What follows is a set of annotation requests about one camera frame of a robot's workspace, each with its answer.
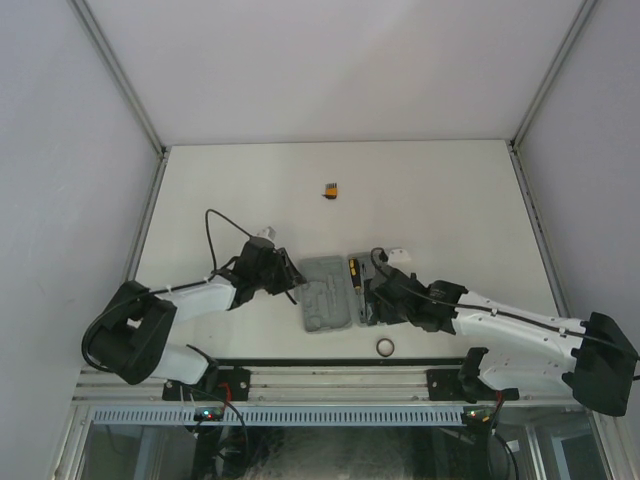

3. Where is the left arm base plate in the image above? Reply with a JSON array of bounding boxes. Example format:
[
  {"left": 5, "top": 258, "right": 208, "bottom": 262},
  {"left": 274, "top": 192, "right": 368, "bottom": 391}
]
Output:
[{"left": 162, "top": 367, "right": 251, "bottom": 402}]

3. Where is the grey slotted cable duct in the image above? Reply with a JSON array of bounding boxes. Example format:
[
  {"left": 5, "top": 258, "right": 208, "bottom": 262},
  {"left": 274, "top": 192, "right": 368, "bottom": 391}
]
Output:
[{"left": 92, "top": 405, "right": 464, "bottom": 427}]

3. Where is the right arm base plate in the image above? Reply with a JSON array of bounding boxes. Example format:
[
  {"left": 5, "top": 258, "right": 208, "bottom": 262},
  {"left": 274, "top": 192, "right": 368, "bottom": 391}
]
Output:
[{"left": 426, "top": 368, "right": 520, "bottom": 404}]

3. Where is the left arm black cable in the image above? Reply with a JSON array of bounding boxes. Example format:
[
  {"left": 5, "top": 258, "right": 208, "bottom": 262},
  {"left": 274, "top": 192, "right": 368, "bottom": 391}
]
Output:
[{"left": 204, "top": 208, "right": 256, "bottom": 281}]

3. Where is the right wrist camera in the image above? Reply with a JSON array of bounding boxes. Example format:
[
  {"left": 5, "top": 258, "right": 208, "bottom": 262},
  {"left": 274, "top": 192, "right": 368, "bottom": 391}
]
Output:
[{"left": 387, "top": 248, "right": 411, "bottom": 265}]

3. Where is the screwdriver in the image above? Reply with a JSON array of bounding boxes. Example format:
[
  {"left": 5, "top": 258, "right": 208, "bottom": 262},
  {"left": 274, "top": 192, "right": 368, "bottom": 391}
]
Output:
[{"left": 348, "top": 257, "right": 362, "bottom": 291}]

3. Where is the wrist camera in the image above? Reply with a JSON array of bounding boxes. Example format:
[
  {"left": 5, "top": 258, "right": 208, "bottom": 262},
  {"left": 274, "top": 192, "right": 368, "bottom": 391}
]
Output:
[
  {"left": 387, "top": 248, "right": 411, "bottom": 265},
  {"left": 256, "top": 226, "right": 276, "bottom": 242}
]

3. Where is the orange tape measure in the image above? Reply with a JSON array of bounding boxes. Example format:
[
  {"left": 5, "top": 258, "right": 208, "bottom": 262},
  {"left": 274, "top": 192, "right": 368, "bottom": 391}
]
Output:
[{"left": 284, "top": 291, "right": 298, "bottom": 305}]

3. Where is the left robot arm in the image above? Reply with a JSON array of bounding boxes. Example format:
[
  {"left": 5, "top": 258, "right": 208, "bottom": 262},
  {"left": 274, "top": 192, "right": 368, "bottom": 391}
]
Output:
[{"left": 81, "top": 236, "right": 307, "bottom": 400}]

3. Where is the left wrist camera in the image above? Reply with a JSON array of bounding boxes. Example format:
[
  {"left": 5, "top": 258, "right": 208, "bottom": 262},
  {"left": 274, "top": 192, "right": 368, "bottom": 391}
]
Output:
[{"left": 256, "top": 226, "right": 276, "bottom": 242}]

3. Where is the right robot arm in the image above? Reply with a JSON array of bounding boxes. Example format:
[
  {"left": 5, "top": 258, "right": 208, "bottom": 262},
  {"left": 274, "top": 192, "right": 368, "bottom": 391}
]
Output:
[{"left": 364, "top": 266, "right": 639, "bottom": 417}]

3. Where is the aluminium front rail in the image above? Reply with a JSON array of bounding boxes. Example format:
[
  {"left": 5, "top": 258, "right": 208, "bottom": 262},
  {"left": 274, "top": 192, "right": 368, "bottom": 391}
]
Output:
[{"left": 72, "top": 363, "right": 601, "bottom": 406}]

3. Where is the grey plastic tool case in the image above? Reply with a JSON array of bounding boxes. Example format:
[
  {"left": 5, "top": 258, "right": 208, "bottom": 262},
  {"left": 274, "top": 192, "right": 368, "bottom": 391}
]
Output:
[{"left": 295, "top": 252, "right": 375, "bottom": 333}]

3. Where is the orange hex key set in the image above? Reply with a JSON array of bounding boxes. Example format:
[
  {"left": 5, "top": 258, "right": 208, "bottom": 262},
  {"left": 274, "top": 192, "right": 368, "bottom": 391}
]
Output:
[{"left": 322, "top": 183, "right": 338, "bottom": 200}]

